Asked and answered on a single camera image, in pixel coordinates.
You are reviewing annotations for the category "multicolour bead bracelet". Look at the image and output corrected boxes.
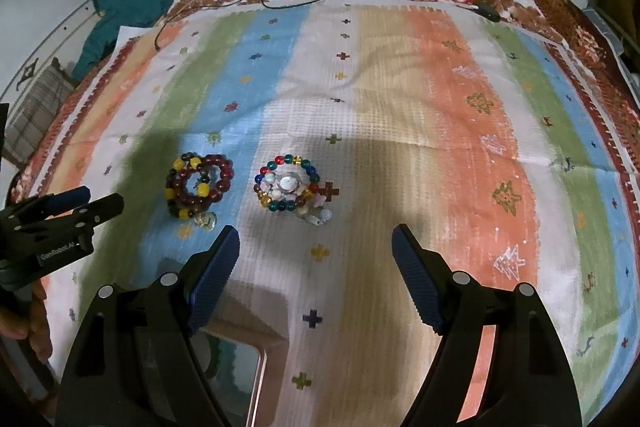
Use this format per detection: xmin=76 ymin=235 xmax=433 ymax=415
xmin=256 ymin=153 xmax=322 ymax=212

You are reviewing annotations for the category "dark red bead bracelet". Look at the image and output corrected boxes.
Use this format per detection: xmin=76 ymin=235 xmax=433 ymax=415
xmin=166 ymin=152 xmax=235 ymax=229

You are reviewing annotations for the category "thin charging cable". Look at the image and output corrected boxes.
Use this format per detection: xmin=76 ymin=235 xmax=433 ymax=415
xmin=152 ymin=0 xmax=351 ymax=52

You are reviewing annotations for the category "white headboard with metal trim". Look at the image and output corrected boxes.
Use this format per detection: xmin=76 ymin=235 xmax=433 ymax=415
xmin=0 ymin=0 xmax=103 ymax=108

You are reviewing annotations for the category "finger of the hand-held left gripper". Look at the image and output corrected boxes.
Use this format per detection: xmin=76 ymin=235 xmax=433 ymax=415
xmin=12 ymin=193 xmax=125 ymax=232
xmin=0 ymin=186 xmax=91 ymax=220

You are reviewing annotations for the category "plaid pillow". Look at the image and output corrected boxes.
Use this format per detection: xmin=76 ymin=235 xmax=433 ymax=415
xmin=5 ymin=57 xmax=77 ymax=168

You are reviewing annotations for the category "person's left hand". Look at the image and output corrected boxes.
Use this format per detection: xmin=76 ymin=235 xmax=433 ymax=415
xmin=0 ymin=279 xmax=54 ymax=363

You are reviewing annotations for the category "black charger plug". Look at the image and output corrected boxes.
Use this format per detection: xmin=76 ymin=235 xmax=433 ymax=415
xmin=474 ymin=1 xmax=502 ymax=24

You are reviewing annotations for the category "striped woven mat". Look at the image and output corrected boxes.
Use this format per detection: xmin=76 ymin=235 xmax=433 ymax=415
xmin=10 ymin=0 xmax=640 ymax=427

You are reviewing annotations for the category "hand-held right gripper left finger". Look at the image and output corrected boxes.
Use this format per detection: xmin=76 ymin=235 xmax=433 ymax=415
xmin=52 ymin=225 xmax=241 ymax=427

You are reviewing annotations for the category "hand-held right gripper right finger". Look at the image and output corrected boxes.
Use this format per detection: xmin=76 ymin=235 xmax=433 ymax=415
xmin=391 ymin=223 xmax=584 ymax=427

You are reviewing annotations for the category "metal tin box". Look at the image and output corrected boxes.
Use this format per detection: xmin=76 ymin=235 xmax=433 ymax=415
xmin=202 ymin=294 xmax=292 ymax=427

